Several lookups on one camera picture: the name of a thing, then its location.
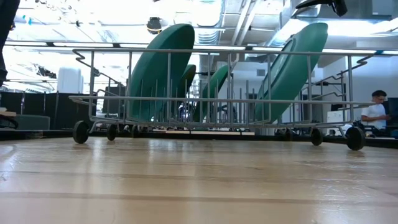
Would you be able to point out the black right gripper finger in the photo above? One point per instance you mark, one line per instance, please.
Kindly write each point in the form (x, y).
(314, 3)

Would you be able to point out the green round plate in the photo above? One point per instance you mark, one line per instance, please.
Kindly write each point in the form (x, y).
(298, 71)
(189, 74)
(217, 81)
(152, 71)

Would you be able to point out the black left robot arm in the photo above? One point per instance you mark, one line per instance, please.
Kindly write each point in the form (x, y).
(6, 25)

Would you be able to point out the white box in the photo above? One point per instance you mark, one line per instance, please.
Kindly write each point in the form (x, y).
(335, 116)

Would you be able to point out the person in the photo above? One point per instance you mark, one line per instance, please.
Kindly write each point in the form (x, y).
(374, 113)

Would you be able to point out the black computer monitor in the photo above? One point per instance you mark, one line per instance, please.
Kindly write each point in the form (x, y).
(393, 112)

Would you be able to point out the black round ceiling device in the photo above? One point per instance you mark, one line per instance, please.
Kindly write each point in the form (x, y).
(13, 26)
(154, 25)

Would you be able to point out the white cylindrical tank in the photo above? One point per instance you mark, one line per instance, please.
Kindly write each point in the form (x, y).
(70, 81)

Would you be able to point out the black room partition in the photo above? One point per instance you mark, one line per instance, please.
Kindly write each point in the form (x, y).
(62, 109)

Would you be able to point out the dark hanging ceiling fixture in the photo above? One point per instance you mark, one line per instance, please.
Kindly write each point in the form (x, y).
(46, 72)

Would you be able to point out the grey low box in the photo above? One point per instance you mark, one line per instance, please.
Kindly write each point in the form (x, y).
(31, 122)

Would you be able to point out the white ceiling duct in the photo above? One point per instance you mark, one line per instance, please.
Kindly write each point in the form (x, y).
(357, 29)

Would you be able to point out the grey wall vent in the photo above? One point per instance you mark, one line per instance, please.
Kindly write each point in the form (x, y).
(261, 72)

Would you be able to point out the silver corrugated ventilation duct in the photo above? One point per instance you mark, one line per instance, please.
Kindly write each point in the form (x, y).
(210, 35)

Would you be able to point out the black aluminium table frame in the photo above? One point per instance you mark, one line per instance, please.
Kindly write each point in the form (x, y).
(46, 133)

